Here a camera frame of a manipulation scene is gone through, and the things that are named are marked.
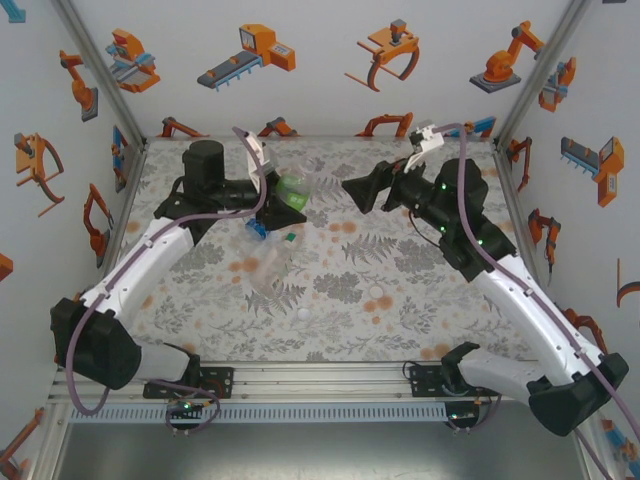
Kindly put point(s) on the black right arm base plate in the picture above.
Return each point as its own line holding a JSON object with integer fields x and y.
{"x": 422, "y": 382}

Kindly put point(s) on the aluminium frame post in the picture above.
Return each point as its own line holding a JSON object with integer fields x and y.
{"x": 542, "y": 75}
{"x": 104, "y": 75}

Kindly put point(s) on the aluminium frame rail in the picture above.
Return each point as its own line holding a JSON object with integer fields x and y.
{"x": 320, "y": 382}

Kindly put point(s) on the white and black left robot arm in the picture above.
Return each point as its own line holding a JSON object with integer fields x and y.
{"x": 140, "y": 265}

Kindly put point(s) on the aluminium frame leg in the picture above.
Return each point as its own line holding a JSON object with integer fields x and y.
{"x": 42, "y": 465}
{"x": 602, "y": 462}

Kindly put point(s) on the grey metal lower panel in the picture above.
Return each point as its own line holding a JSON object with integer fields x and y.
{"x": 320, "y": 455}

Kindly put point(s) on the clear bottle white green label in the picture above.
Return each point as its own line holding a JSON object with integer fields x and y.
{"x": 272, "y": 265}

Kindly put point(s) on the clear bottle light green label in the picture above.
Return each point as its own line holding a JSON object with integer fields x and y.
{"x": 292, "y": 192}

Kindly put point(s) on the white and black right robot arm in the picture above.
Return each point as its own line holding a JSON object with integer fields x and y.
{"x": 525, "y": 300}

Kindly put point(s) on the small green circuit board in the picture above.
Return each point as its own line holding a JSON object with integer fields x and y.
{"x": 186, "y": 406}
{"x": 462, "y": 415}

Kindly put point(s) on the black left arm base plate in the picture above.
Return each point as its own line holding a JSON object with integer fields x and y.
{"x": 222, "y": 382}

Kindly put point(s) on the large white bottle cap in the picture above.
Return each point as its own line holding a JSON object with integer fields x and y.
{"x": 375, "y": 291}
{"x": 303, "y": 314}

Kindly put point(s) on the floral patterned table mat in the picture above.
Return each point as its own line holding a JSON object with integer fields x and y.
{"x": 350, "y": 325}

